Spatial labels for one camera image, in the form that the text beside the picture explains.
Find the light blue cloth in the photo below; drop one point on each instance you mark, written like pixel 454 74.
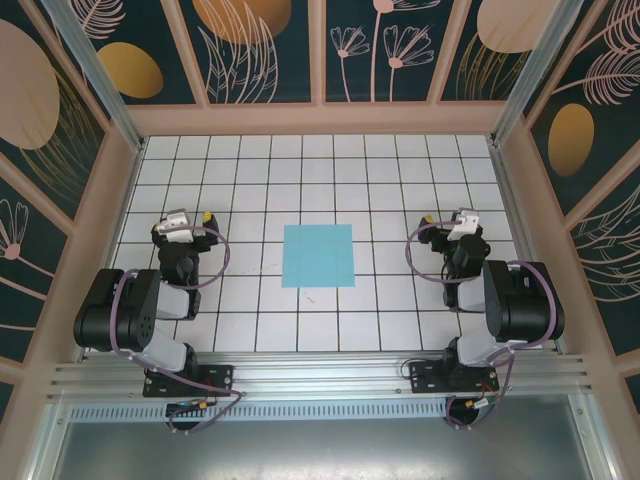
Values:
pixel 318 256

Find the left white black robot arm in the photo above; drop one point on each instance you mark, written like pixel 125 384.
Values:
pixel 165 300

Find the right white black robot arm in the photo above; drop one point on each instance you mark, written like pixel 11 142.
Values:
pixel 525 310

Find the grey metal sheet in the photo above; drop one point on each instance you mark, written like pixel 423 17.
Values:
pixel 320 450

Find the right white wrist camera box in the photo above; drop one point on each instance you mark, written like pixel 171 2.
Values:
pixel 462 225

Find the aluminium side rail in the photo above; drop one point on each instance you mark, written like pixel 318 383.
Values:
pixel 511 200

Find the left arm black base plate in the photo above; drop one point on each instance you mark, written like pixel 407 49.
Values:
pixel 220 380

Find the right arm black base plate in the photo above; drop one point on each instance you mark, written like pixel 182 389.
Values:
pixel 425 377

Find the aluminium frame post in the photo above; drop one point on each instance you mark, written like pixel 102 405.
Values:
pixel 537 75
pixel 101 85

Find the aluminium mounting rail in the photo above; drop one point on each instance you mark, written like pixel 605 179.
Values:
pixel 320 375

